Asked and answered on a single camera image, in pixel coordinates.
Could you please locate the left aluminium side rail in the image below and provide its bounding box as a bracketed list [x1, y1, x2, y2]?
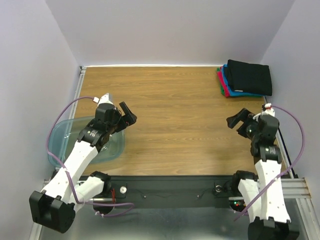
[69, 66, 87, 119]

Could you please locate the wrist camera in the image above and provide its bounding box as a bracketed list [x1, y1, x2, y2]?
[258, 114, 280, 140]
[94, 93, 119, 123]

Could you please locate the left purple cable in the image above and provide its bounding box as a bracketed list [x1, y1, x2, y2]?
[44, 96, 135, 218]

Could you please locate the folded blue t-shirt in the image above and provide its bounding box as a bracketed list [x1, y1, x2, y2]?
[221, 64, 263, 97]

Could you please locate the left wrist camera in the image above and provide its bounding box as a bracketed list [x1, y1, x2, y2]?
[94, 93, 119, 123]

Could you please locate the purple cable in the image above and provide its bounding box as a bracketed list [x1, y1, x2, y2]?
[233, 104, 306, 222]
[44, 96, 135, 218]

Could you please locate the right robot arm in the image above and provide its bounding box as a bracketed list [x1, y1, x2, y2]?
[226, 103, 300, 240]

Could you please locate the black t-shirt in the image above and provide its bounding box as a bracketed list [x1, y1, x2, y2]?
[226, 59, 273, 96]

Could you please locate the clear blue plastic bin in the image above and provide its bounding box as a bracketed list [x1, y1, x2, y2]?
[48, 116, 125, 165]

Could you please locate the aluminium frame rail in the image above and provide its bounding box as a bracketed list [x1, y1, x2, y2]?
[74, 176, 311, 202]

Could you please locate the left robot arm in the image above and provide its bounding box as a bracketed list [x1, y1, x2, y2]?
[29, 99, 137, 233]

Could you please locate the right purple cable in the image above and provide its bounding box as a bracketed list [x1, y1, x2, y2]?
[233, 104, 306, 222]

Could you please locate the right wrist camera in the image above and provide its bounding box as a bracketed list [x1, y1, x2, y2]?
[258, 114, 280, 140]

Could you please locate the folded green t-shirt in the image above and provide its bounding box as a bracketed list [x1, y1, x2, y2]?
[216, 64, 262, 98]

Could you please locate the folded red t-shirt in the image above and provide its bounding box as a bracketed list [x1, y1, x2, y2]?
[217, 69, 231, 98]

